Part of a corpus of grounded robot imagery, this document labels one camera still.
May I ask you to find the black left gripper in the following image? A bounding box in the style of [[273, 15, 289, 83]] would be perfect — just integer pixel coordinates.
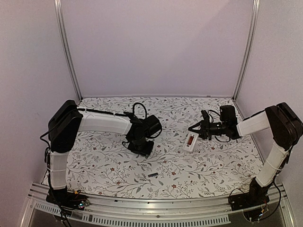
[[128, 136, 154, 157]]

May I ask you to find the white remote control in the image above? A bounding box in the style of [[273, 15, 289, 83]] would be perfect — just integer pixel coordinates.
[[183, 132, 199, 152]]

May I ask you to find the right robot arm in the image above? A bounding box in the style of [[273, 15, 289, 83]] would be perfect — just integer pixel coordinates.
[[183, 102, 303, 206]]

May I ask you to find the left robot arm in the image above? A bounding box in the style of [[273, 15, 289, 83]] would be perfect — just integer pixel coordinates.
[[40, 100, 162, 205]]

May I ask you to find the floral patterned table mat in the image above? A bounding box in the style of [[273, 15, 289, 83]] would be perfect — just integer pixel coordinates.
[[66, 97, 263, 199]]

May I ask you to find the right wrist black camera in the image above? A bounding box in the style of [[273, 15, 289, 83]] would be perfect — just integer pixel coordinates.
[[201, 110, 210, 123]]

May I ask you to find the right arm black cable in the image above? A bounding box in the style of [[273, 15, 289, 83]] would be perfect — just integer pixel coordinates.
[[208, 110, 232, 144]]

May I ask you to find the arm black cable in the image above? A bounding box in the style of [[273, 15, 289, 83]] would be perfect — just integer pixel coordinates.
[[122, 102, 149, 149], [208, 110, 232, 144]]

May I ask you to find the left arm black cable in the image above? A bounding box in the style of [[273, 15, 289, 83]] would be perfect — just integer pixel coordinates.
[[122, 102, 149, 149]]

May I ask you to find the front aluminium rail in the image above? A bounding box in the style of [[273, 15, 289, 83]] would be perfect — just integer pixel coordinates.
[[21, 183, 296, 227]]

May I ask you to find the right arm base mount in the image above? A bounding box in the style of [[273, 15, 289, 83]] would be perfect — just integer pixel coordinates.
[[228, 188, 270, 222]]

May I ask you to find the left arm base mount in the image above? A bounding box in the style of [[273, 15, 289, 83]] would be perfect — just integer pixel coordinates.
[[46, 187, 90, 210]]

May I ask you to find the right aluminium frame post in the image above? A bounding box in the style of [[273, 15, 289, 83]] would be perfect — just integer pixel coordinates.
[[232, 0, 260, 101]]

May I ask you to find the aluminium frame post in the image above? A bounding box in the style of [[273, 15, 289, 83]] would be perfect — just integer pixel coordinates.
[[54, 0, 83, 101], [232, 0, 260, 101]]

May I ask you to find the left aluminium frame post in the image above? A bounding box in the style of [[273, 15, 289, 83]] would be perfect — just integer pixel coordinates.
[[54, 0, 83, 101]]

